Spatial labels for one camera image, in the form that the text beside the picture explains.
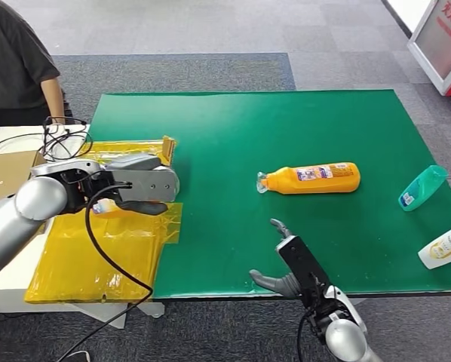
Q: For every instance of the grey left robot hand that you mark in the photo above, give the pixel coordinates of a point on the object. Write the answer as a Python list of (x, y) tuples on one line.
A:
[(149, 182)]

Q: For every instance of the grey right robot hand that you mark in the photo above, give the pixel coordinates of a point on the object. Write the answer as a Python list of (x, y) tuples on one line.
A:
[(303, 265)]

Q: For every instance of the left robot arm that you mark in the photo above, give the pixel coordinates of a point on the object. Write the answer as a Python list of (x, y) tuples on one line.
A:
[(22, 210)]

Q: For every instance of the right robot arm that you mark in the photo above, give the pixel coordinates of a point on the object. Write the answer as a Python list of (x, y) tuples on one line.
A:
[(346, 342)]

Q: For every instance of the person's forearm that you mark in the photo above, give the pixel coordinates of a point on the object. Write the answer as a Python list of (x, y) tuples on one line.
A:
[(55, 102)]

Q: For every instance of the orange bottle with clear cap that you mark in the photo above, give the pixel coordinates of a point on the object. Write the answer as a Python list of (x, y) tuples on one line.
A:
[(316, 182)]

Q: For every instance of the teal plastic bottle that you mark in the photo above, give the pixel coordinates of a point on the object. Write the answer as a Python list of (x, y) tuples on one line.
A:
[(423, 187)]

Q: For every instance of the white bottle with yellow label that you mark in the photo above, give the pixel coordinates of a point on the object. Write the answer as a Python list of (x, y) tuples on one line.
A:
[(444, 247)]

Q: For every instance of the yellow plastic film sheet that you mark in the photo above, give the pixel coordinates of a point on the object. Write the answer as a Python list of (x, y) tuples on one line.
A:
[(97, 260)]

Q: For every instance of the green table mat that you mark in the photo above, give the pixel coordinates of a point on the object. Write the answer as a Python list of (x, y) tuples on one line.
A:
[(217, 125)]

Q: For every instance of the brown cardboard box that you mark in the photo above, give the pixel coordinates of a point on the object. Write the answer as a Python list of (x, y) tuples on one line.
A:
[(3, 175)]

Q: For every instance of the white side table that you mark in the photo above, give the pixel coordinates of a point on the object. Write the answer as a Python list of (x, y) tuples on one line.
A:
[(7, 295)]

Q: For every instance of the person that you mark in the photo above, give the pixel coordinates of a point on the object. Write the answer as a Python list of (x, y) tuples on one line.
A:
[(11, 60)]

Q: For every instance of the white red display cabinet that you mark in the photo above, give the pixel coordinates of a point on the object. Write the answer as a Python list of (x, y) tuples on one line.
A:
[(442, 40)]

